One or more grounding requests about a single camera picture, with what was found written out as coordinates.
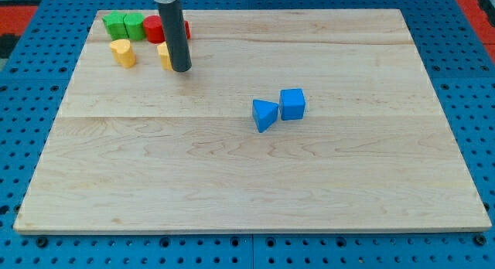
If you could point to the blue triangle block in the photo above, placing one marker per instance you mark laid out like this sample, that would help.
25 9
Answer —
265 114

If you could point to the red cylinder block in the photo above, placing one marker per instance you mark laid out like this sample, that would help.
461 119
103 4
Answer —
153 29

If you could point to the blue cube block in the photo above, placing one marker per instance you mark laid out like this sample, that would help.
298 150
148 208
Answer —
292 104

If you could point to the red block behind rod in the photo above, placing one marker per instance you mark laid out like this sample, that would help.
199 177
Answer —
187 29

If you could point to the yellow hexagon block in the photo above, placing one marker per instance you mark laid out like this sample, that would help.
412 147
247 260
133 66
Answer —
164 57

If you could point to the green cylinder block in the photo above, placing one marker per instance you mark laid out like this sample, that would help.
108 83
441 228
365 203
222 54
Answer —
134 26

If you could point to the green star block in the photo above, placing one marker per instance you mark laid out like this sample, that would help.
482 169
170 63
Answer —
115 25

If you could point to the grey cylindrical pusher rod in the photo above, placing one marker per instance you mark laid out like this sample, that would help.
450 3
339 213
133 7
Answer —
171 14

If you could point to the yellow heart block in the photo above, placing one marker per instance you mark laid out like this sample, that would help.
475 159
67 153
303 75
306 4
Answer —
123 53

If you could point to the light wooden board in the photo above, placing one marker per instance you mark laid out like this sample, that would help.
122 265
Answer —
150 151

